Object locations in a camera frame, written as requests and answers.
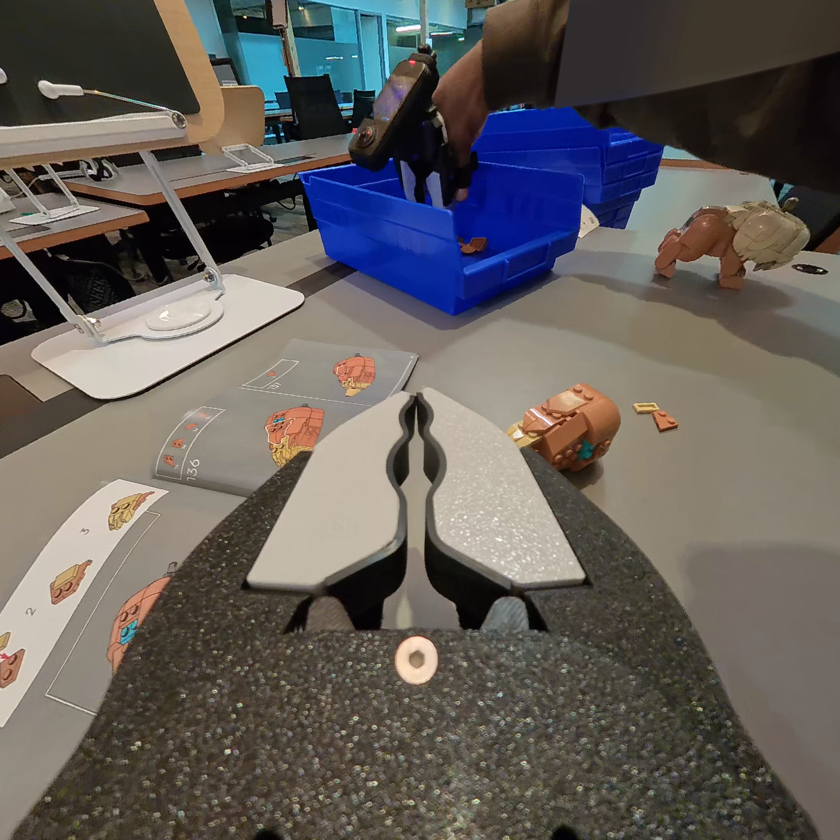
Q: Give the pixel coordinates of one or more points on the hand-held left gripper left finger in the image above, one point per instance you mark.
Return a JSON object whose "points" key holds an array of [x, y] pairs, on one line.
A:
{"points": [[334, 518]]}

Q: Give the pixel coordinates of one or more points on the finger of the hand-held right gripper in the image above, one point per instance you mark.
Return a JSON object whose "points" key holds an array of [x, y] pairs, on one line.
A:
{"points": [[418, 184]]}

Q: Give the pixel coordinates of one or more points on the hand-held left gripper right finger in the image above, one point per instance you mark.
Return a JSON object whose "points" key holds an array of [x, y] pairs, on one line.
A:
{"points": [[499, 512]]}

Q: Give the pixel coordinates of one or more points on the blue plastic bin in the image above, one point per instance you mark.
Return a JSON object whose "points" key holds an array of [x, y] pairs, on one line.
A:
{"points": [[407, 249]]}

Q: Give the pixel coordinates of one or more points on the pile of orange bricks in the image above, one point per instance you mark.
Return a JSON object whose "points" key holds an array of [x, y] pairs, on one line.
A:
{"points": [[472, 245]]}

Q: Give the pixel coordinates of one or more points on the orange wedge plate brick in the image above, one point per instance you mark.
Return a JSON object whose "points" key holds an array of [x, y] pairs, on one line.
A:
{"points": [[666, 422]]}

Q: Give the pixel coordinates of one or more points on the person's right forearm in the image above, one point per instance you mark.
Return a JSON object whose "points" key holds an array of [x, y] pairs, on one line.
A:
{"points": [[689, 65]]}

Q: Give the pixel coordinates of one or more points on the background office desk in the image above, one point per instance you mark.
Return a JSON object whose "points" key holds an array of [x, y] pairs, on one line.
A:
{"points": [[170, 177]]}

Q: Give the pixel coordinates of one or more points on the black desk grommet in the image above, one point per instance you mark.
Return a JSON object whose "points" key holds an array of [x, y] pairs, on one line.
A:
{"points": [[808, 268]]}

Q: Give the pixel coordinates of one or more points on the person's right hand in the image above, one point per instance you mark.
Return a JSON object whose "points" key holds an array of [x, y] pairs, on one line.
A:
{"points": [[466, 98]]}

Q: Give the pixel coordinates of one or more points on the black office chair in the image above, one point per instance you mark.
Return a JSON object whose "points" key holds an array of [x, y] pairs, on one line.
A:
{"points": [[315, 105]]}

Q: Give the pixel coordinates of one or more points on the orange brick model body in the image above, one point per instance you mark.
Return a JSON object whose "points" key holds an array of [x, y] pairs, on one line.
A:
{"points": [[577, 426]]}

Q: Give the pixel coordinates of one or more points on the grey instruction booklet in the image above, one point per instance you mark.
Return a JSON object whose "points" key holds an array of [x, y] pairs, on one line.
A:
{"points": [[262, 420]]}

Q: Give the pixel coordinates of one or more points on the small white laptop stand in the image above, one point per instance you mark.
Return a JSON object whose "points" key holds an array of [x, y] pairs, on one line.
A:
{"points": [[59, 211], [248, 156]]}

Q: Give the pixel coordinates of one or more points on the white printed sheet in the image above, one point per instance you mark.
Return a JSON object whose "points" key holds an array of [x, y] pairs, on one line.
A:
{"points": [[589, 218]]}

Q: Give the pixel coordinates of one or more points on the curved wooden panel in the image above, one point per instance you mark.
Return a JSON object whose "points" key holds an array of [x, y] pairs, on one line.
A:
{"points": [[205, 98]]}

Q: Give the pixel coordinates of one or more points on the stack of blue bins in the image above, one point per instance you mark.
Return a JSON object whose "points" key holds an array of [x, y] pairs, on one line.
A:
{"points": [[623, 170]]}

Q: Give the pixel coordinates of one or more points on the white monitor stand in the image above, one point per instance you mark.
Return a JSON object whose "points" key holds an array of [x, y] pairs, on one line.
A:
{"points": [[164, 341]]}

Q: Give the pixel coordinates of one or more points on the white banded instruction sheet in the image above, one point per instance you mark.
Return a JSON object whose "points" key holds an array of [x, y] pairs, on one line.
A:
{"points": [[39, 590]]}

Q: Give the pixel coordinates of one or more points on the tan maned brick animal model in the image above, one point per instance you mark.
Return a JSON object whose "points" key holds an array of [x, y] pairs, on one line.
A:
{"points": [[722, 239]]}

